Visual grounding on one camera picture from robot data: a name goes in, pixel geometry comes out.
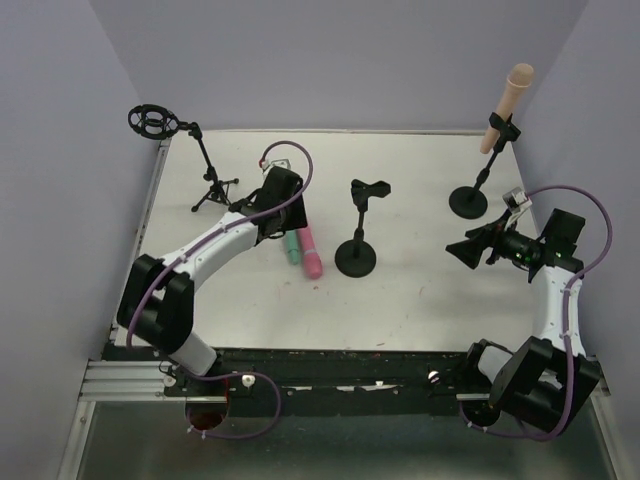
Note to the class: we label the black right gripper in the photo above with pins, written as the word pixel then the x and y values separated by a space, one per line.
pixel 489 245

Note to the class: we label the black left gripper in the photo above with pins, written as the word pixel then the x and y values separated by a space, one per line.
pixel 293 220

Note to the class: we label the black round-base microphone stand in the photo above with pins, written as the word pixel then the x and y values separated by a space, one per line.
pixel 469 202

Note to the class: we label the black clip round-base stand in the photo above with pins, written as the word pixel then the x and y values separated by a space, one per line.
pixel 355 258

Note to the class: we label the peach microphone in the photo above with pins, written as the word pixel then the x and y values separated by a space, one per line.
pixel 518 81

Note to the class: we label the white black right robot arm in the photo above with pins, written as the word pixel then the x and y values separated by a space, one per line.
pixel 548 379

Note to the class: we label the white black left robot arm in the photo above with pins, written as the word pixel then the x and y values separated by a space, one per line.
pixel 158 302

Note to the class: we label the mint green microphone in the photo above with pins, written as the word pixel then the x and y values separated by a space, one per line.
pixel 292 248

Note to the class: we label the pink microphone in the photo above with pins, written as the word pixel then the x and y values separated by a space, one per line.
pixel 311 260

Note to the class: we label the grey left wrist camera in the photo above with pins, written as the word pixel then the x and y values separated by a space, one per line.
pixel 267 164

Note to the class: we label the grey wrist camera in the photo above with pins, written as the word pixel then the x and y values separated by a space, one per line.
pixel 267 164
pixel 517 200

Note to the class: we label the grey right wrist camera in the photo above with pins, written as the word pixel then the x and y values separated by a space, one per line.
pixel 517 200

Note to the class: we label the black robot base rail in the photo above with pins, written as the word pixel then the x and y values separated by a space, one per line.
pixel 262 383

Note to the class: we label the aluminium frame rail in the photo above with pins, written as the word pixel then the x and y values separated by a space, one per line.
pixel 133 381

